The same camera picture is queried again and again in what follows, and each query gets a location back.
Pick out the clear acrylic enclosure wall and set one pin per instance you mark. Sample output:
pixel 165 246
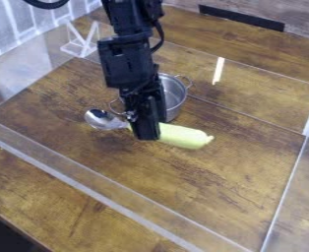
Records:
pixel 232 197

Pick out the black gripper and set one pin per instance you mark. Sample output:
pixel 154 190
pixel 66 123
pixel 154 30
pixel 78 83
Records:
pixel 132 72

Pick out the small steel pot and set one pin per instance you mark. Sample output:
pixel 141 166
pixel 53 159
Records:
pixel 176 88

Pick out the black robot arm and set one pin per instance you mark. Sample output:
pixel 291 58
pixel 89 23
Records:
pixel 136 16

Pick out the clear acrylic triangle bracket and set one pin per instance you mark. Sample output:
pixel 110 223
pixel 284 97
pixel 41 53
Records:
pixel 81 46

